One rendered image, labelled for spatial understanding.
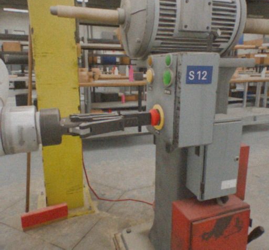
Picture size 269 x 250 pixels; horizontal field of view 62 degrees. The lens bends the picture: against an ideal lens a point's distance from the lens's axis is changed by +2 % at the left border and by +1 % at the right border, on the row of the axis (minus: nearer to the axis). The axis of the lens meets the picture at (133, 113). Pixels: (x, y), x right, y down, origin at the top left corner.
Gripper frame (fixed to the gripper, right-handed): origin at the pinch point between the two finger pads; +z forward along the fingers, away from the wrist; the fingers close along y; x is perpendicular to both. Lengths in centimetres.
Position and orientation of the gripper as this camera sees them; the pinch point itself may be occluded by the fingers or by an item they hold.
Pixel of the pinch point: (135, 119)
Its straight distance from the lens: 51.3
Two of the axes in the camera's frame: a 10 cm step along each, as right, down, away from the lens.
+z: 9.4, -0.7, 3.4
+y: 3.5, 1.8, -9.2
